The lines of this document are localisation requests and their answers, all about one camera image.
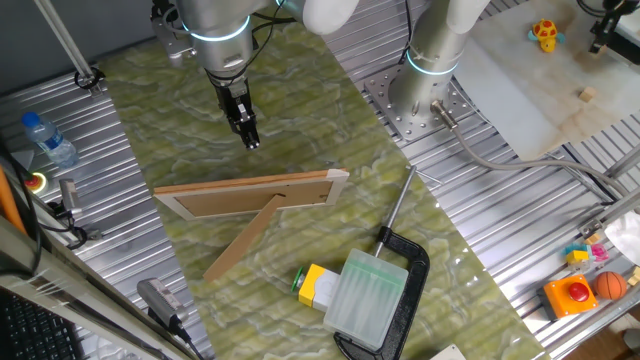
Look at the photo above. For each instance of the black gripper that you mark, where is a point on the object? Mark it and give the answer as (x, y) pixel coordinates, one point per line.
(232, 97)

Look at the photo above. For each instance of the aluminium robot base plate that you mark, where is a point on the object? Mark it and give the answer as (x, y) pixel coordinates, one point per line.
(380, 95)

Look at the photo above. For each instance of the white cloth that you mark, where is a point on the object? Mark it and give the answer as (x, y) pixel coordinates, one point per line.
(625, 237)

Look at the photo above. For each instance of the pink toy block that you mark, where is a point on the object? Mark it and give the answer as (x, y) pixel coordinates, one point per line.
(600, 253)

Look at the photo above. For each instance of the green marble pattern mat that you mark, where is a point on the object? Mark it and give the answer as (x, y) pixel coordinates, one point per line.
(300, 115)

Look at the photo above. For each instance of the orange pole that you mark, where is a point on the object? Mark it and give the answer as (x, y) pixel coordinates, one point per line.
(9, 200)

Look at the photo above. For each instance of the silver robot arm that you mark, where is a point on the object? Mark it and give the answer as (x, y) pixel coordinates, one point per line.
(220, 45)

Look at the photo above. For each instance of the small toy basketball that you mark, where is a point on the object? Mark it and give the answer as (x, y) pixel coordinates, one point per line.
(610, 285)

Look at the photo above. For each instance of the red emergency stop button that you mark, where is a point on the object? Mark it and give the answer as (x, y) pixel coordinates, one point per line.
(34, 182)

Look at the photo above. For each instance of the black C-clamp with steel screw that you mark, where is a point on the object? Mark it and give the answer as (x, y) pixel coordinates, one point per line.
(415, 280)

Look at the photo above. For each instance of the small wooden cube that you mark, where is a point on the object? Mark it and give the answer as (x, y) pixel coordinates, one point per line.
(588, 94)

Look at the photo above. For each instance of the aluminium profile bar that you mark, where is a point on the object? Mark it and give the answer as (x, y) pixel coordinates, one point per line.
(612, 212)
(625, 162)

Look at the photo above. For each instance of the orange box with red button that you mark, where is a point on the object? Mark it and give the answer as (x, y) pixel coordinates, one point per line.
(567, 300)

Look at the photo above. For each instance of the translucent plastic box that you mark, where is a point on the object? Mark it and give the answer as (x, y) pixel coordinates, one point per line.
(365, 300)

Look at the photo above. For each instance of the black bystander robot gripper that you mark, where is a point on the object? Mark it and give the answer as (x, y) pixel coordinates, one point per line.
(602, 27)

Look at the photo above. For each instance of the grey camera on black mount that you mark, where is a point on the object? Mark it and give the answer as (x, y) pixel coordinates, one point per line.
(160, 297)

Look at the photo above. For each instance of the yellow toy block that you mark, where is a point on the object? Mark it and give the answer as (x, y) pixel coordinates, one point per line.
(577, 256)

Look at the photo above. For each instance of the beige marble pattern mat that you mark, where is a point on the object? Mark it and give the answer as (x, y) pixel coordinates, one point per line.
(525, 85)

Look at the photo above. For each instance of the yellow toy turtle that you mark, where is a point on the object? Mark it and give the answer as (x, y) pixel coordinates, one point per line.
(546, 35)

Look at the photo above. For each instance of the clear water bottle blue cap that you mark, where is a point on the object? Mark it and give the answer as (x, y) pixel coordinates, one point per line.
(50, 142)

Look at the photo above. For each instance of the wooden picture frame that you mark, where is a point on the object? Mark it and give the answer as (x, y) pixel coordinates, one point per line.
(250, 200)

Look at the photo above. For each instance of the aluminium frame beam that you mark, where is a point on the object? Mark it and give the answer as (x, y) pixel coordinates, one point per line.
(75, 295)

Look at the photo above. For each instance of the black keyboard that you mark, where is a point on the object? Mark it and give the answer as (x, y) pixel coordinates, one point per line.
(35, 330)

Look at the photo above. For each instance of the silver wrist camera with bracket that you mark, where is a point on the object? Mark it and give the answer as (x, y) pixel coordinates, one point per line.
(172, 42)

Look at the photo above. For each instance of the small tan block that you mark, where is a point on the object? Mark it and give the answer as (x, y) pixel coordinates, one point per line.
(592, 239)

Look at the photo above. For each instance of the yellow wooden block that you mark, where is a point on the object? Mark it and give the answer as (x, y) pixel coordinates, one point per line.
(635, 276)

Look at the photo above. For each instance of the white card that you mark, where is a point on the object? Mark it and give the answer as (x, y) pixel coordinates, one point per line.
(450, 353)

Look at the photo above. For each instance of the yellow grey green button box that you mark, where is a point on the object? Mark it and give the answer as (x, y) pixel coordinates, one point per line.
(312, 285)

